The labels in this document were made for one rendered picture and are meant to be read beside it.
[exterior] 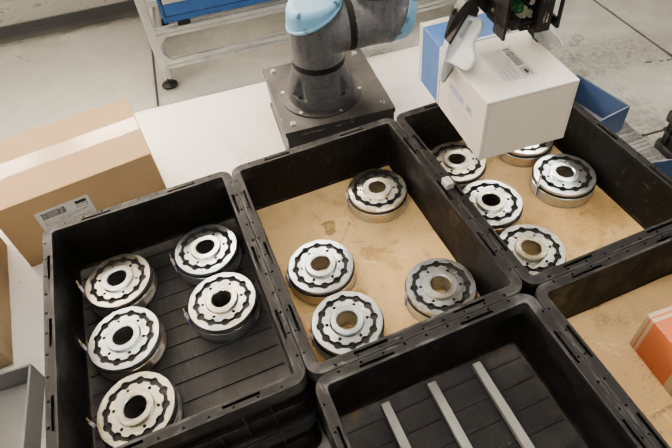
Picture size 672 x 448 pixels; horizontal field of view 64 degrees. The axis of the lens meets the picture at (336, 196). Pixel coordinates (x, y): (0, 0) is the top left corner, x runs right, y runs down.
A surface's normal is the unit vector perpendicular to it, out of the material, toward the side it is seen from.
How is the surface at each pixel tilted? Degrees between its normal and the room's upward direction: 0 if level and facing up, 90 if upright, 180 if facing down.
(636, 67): 0
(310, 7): 7
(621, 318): 0
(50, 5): 90
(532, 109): 90
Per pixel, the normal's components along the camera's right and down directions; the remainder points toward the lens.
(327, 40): 0.28, 0.70
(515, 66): -0.08, -0.68
